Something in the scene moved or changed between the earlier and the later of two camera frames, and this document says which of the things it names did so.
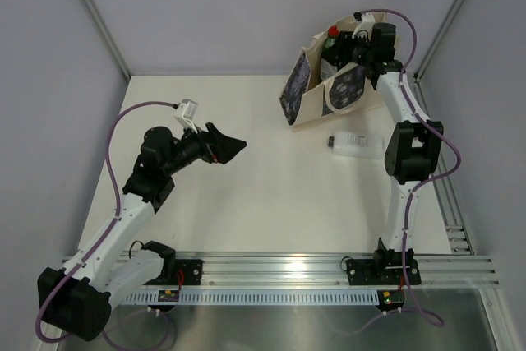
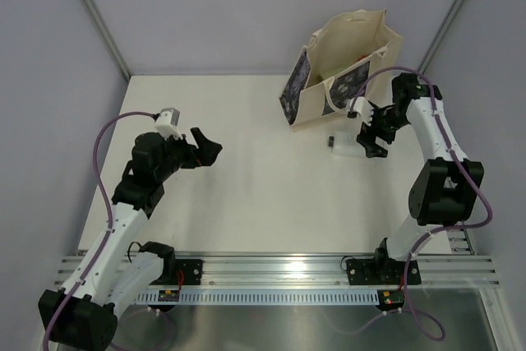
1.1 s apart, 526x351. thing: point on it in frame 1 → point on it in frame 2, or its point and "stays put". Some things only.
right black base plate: x=382 y=272 stays put
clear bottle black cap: x=363 y=145 stays put
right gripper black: x=344 y=43 → x=368 y=140
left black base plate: x=192 y=270 stays put
